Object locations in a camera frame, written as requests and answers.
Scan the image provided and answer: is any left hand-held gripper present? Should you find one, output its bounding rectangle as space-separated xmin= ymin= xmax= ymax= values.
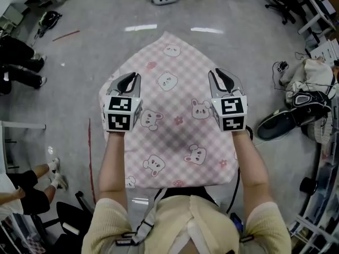
xmin=101 ymin=72 xmax=144 ymax=133

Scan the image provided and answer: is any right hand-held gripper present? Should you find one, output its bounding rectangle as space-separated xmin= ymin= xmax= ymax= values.
xmin=208 ymin=68 xmax=250 ymax=133

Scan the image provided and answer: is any pink checked bear-print cloth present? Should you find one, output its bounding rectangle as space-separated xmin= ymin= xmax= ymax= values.
xmin=98 ymin=31 xmax=239 ymax=190

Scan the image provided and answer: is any person's left forearm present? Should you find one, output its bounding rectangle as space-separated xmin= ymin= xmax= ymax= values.
xmin=98 ymin=130 xmax=128 ymax=204

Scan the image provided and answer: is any person's right forearm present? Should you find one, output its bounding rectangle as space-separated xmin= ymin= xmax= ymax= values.
xmin=231 ymin=130 xmax=270 ymax=214

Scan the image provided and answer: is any black power adapter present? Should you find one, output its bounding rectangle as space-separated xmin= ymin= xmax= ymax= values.
xmin=272 ymin=60 xmax=290 ymax=74

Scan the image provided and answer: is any black and grey backpack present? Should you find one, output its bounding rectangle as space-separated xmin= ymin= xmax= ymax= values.
xmin=290 ymin=90 xmax=332 ymax=116

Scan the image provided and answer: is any beige cloth pile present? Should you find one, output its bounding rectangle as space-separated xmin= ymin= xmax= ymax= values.
xmin=280 ymin=58 xmax=337 ymax=103

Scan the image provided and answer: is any black helmet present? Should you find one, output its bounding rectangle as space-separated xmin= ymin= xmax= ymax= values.
xmin=38 ymin=10 xmax=63 ymax=32

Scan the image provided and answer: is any black office chair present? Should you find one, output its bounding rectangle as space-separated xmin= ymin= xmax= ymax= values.
xmin=265 ymin=0 xmax=303 ymax=25

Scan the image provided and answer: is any white desk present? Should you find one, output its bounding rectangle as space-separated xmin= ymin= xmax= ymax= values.
xmin=297 ymin=0 xmax=337 ymax=36

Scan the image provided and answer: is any small blue-screen device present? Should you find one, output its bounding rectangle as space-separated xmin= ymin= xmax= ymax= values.
xmin=230 ymin=212 xmax=244 ymax=232

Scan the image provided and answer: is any person's yellow knit top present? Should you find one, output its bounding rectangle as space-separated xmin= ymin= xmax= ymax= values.
xmin=81 ymin=194 xmax=292 ymax=254

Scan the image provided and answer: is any metal storage rack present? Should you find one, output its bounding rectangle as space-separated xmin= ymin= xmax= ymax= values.
xmin=288 ymin=152 xmax=339 ymax=254

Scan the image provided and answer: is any small pink checkered cloth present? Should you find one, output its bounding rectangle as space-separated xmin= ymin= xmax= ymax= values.
xmin=25 ymin=236 xmax=46 ymax=254

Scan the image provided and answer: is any white table frame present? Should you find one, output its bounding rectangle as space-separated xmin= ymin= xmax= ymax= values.
xmin=0 ymin=120 xmax=47 ymax=175

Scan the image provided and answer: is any grey harness strap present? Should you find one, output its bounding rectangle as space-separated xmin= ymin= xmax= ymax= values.
xmin=114 ymin=187 xmax=168 ymax=246

